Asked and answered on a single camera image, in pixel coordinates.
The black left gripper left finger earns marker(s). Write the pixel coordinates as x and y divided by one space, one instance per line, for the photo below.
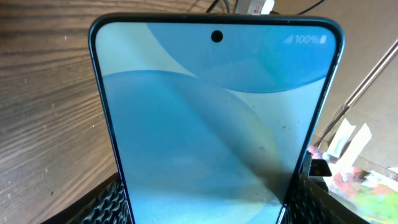
105 204

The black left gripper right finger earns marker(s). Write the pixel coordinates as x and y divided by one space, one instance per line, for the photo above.
308 200

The white power strip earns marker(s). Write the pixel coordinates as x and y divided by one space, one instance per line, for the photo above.
254 7

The blue Galaxy smartphone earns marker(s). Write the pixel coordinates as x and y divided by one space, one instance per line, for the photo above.
210 115

